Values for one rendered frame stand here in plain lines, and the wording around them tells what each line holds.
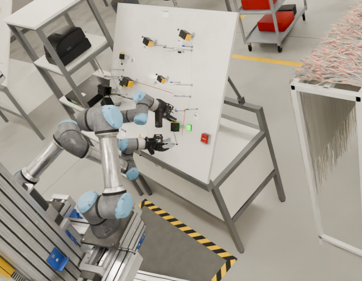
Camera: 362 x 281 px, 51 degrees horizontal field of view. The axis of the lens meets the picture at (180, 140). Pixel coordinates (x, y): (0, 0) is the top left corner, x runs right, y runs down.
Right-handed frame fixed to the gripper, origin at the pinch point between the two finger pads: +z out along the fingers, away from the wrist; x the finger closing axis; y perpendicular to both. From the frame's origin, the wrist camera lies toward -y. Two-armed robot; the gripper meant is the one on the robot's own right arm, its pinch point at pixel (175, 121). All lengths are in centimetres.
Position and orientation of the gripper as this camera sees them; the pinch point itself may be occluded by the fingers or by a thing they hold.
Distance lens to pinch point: 243.9
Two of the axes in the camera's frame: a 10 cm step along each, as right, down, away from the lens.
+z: 6.4, 3.5, 6.8
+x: -6.8, -1.3, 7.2
